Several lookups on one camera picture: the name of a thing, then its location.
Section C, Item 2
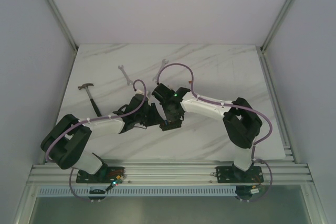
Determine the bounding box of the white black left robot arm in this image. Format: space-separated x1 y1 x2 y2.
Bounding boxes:
40 94 164 183

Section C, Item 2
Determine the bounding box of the aluminium frame rail right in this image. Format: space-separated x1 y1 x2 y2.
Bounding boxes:
260 0 295 53

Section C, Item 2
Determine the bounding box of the silver open-end wrench right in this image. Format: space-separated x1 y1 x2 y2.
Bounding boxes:
152 59 169 82

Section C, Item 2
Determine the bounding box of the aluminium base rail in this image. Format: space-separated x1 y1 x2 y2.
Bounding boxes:
27 159 313 186

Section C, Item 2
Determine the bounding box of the small claw hammer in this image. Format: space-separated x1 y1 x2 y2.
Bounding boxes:
78 83 102 117

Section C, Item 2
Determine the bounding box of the aluminium frame post left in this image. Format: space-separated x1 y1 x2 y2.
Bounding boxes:
46 0 79 52

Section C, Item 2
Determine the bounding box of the silver open-end wrench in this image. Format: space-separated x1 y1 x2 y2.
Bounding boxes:
118 65 133 86
152 59 169 82

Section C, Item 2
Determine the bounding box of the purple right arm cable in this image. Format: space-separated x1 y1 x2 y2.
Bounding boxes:
156 62 273 204

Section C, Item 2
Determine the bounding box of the slotted grey cable duct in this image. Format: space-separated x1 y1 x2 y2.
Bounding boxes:
37 186 237 197

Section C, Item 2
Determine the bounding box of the black fuse box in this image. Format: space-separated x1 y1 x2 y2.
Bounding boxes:
159 119 183 131

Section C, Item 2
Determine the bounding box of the silver open-end wrench left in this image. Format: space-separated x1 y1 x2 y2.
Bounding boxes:
118 65 133 86

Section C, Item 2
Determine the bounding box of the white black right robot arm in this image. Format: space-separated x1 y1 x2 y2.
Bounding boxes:
152 83 263 182

